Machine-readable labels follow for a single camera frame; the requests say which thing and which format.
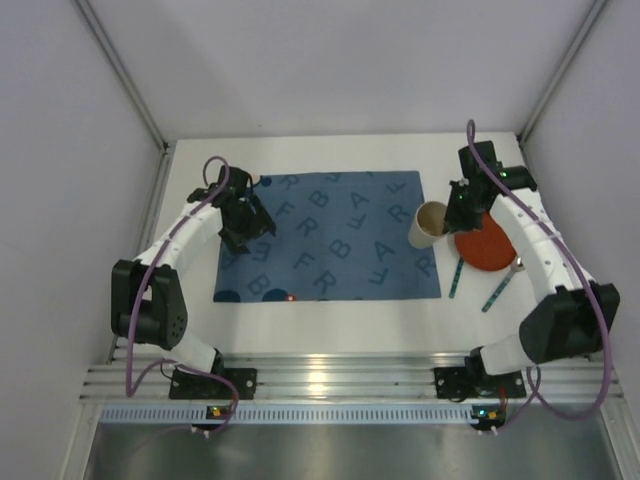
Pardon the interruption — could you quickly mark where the spoon with teal handle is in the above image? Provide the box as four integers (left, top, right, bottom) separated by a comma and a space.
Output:
481, 256, 525, 313

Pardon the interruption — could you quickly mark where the fork with teal handle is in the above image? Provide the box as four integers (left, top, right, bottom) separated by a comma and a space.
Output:
448, 256, 465, 299

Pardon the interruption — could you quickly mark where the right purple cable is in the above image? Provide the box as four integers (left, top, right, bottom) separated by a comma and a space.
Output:
465, 118, 615, 434

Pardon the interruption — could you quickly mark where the left aluminium frame post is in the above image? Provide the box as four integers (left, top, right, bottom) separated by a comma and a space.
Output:
72, 0, 169, 152

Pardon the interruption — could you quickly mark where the purple cable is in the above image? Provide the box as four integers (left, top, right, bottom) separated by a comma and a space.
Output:
465, 118, 615, 434
124, 155, 242, 431

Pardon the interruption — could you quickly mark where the perforated cable duct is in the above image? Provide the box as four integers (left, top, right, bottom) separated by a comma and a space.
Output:
100, 404, 478, 425

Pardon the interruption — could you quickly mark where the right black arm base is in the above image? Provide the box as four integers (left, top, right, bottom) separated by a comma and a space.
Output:
433, 348, 526, 403

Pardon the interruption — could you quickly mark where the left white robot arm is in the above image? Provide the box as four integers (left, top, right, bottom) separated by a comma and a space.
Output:
111, 165, 276, 373

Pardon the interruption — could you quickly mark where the blue letter-print placemat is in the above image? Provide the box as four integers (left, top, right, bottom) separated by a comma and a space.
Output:
213, 171, 441, 303

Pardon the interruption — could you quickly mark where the red round plate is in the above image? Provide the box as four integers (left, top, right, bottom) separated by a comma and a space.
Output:
454, 213, 516, 272

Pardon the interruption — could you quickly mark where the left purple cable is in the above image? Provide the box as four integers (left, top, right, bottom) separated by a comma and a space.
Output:
124, 155, 242, 431

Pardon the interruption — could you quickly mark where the aluminium mounting rail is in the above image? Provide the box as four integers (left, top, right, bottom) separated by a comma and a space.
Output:
80, 340, 603, 404

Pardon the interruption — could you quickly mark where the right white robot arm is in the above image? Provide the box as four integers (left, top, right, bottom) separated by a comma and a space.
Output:
444, 141, 620, 376

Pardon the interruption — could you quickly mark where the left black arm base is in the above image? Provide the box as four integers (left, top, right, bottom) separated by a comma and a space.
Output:
169, 368, 258, 400

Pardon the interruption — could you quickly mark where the right aluminium frame post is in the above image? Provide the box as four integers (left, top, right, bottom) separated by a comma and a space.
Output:
516, 0, 610, 148

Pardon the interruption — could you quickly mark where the aluminium frame post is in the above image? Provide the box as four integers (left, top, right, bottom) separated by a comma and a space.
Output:
516, 0, 610, 148
72, 0, 169, 152

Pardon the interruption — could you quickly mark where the beige paper cup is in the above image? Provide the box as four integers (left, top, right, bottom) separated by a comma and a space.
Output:
408, 201, 448, 249

